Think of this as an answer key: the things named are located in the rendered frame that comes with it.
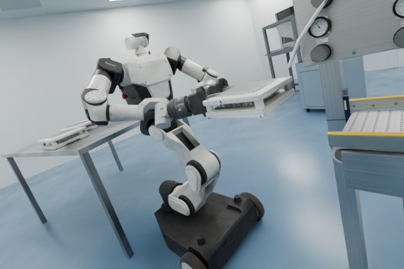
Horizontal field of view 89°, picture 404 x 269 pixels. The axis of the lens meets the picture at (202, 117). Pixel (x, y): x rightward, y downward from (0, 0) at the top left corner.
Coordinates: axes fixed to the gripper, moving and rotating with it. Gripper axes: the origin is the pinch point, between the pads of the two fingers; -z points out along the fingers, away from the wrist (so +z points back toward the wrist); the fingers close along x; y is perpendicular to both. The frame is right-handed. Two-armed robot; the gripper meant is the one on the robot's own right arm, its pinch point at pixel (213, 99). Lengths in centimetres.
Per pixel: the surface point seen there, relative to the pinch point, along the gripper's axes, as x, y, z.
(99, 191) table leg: 39, -14, 88
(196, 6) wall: -183, -535, 82
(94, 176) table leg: 29, -15, 87
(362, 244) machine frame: 73, 1, -43
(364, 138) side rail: 12.3, 31.4, -36.0
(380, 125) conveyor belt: 15, 19, -45
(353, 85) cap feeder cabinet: 62, -225, -138
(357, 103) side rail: 12.5, 5.8, -46.0
